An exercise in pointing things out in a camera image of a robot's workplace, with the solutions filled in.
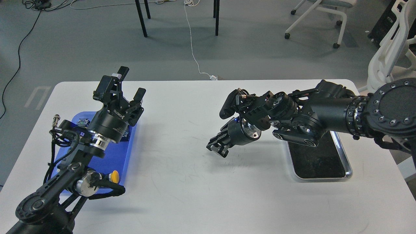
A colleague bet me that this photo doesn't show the white office chair right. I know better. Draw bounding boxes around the white office chair right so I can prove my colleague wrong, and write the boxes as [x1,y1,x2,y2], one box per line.
[358,0,416,92]

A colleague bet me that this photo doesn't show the silver metal tray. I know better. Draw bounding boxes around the silver metal tray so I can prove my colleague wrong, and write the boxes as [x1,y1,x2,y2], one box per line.
[287,131,353,182]

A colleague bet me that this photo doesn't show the black selector switch part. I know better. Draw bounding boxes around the black selector switch part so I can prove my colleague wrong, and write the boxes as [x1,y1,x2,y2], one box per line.
[77,118,90,128]

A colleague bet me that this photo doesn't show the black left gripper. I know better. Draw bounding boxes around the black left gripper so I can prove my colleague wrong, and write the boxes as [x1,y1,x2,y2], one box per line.
[88,66,147,143]

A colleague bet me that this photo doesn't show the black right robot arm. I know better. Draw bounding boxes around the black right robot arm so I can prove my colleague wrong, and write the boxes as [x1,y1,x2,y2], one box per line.
[206,77,416,158]

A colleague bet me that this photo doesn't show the yellow push button switch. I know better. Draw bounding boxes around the yellow push button switch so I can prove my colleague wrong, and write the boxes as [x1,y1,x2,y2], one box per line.
[103,170,120,184]

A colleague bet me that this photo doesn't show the black table legs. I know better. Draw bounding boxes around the black table legs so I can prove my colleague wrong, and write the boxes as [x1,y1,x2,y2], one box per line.
[135,0,220,38]

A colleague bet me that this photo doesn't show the black cable on floor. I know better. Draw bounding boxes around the black cable on floor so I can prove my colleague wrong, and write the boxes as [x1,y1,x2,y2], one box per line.
[0,0,52,121]

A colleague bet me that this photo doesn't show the white office chair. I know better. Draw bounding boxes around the white office chair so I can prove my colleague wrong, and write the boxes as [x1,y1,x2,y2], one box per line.
[358,0,416,92]
[284,0,355,49]

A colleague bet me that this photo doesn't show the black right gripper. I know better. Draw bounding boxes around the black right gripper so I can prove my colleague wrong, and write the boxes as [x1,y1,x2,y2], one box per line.
[206,118,262,158]

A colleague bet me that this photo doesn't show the white cable on floor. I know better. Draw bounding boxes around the white cable on floor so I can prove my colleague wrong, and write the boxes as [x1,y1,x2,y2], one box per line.
[156,0,212,78]

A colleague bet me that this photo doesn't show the white office chair top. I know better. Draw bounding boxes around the white office chair top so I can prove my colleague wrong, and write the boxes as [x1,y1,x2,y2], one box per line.
[284,0,355,49]

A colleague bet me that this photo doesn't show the blue plastic tray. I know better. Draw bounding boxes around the blue plastic tray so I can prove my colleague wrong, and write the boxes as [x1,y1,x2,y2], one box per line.
[56,111,138,194]

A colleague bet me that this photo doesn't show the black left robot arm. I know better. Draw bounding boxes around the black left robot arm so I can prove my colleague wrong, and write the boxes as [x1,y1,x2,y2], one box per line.
[8,66,146,234]

